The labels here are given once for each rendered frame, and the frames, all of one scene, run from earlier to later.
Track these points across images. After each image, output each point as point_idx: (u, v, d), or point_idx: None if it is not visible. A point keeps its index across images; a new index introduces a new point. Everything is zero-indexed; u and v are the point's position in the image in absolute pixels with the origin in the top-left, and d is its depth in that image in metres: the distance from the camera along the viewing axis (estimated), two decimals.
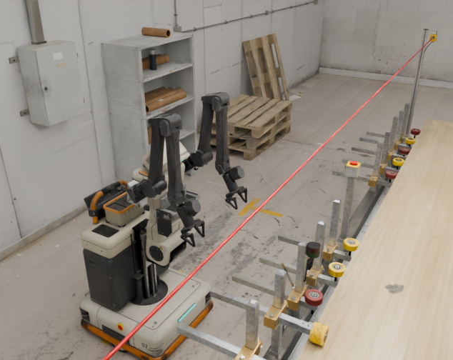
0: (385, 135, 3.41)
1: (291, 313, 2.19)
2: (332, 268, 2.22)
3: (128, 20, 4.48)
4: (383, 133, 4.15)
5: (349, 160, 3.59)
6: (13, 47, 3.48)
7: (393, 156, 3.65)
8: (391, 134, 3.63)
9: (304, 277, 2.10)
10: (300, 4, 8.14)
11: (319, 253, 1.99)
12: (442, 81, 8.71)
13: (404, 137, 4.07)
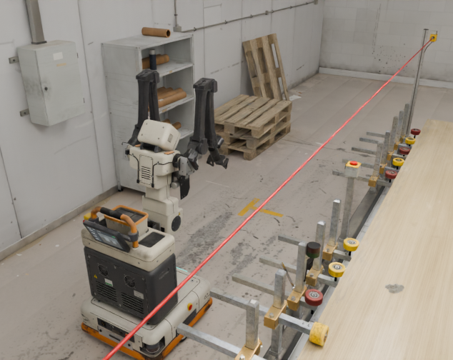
0: (385, 135, 3.41)
1: (291, 313, 2.19)
2: (332, 268, 2.22)
3: (128, 20, 4.48)
4: (383, 133, 4.15)
5: (349, 160, 3.59)
6: (13, 47, 3.48)
7: (393, 156, 3.65)
8: (391, 134, 3.63)
9: (304, 277, 2.10)
10: (300, 4, 8.14)
11: (319, 253, 1.99)
12: (442, 81, 8.71)
13: (404, 137, 4.07)
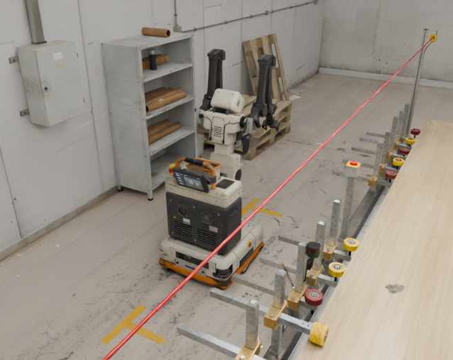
0: (385, 135, 3.41)
1: (291, 313, 2.19)
2: (332, 268, 2.22)
3: (128, 20, 4.48)
4: (383, 133, 4.15)
5: (349, 160, 3.59)
6: (13, 47, 3.48)
7: (393, 156, 3.65)
8: (391, 134, 3.63)
9: (304, 277, 2.10)
10: (300, 4, 8.14)
11: (319, 253, 1.99)
12: (442, 81, 8.71)
13: (404, 137, 4.07)
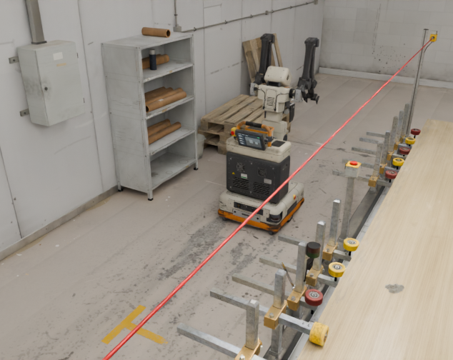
0: (385, 135, 3.41)
1: (291, 313, 2.19)
2: (332, 268, 2.22)
3: (128, 20, 4.48)
4: (383, 133, 4.15)
5: (349, 160, 3.59)
6: (13, 47, 3.48)
7: (393, 156, 3.65)
8: (391, 134, 3.63)
9: (304, 277, 2.10)
10: (300, 4, 8.14)
11: (319, 253, 1.99)
12: (442, 81, 8.71)
13: (404, 137, 4.07)
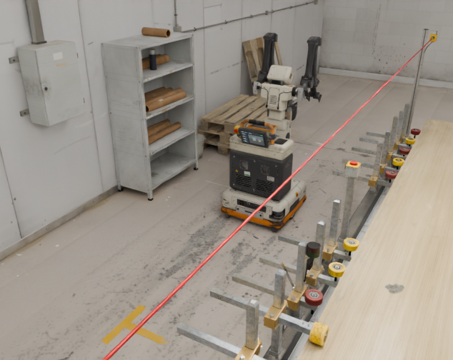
0: (385, 135, 3.41)
1: (291, 313, 2.19)
2: (332, 268, 2.22)
3: (128, 20, 4.48)
4: (383, 133, 4.15)
5: (349, 160, 3.59)
6: (13, 47, 3.48)
7: (393, 156, 3.65)
8: (391, 134, 3.63)
9: (304, 277, 2.10)
10: (300, 4, 8.14)
11: (319, 253, 1.99)
12: (442, 81, 8.71)
13: (404, 137, 4.07)
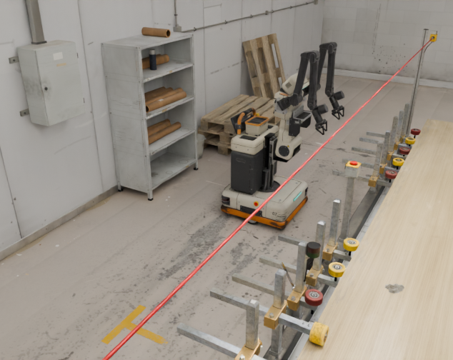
0: (385, 135, 3.41)
1: (291, 313, 2.19)
2: (332, 268, 2.22)
3: (128, 20, 4.48)
4: (383, 133, 4.15)
5: (349, 160, 3.59)
6: (13, 47, 3.48)
7: (393, 156, 3.65)
8: (391, 134, 3.63)
9: (304, 277, 2.10)
10: (300, 4, 8.14)
11: (319, 253, 1.99)
12: (442, 81, 8.71)
13: (404, 137, 4.07)
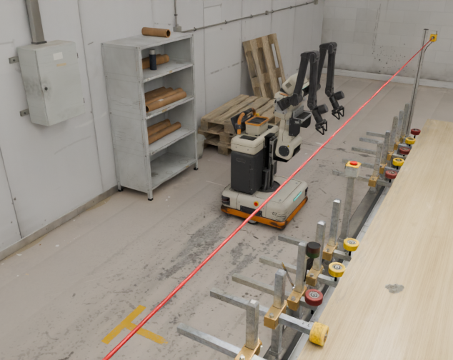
0: (385, 135, 3.41)
1: (291, 313, 2.19)
2: (332, 268, 2.22)
3: (128, 20, 4.48)
4: (383, 133, 4.15)
5: (349, 160, 3.59)
6: (13, 47, 3.48)
7: (393, 156, 3.65)
8: (391, 134, 3.63)
9: (304, 277, 2.10)
10: (300, 4, 8.14)
11: (319, 253, 1.99)
12: (442, 81, 8.71)
13: (404, 137, 4.07)
